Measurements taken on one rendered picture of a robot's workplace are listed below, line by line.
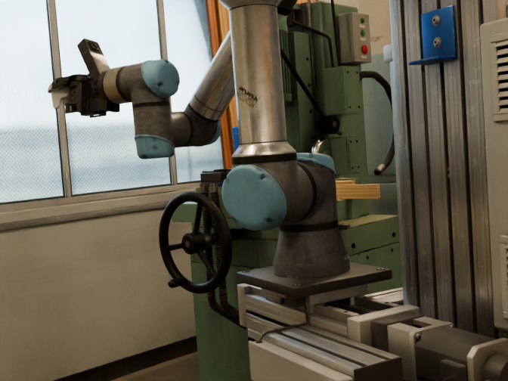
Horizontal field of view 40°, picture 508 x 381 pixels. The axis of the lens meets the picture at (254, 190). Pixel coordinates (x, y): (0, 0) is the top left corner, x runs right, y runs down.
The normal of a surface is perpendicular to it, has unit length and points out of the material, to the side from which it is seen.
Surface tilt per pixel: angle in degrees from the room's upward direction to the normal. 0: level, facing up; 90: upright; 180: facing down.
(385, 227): 90
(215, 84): 105
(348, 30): 90
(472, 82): 90
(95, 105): 82
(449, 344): 45
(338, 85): 90
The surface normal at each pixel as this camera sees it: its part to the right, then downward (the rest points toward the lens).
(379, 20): -0.72, 0.10
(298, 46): 0.73, 0.00
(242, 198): -0.55, 0.22
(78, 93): -0.58, -0.05
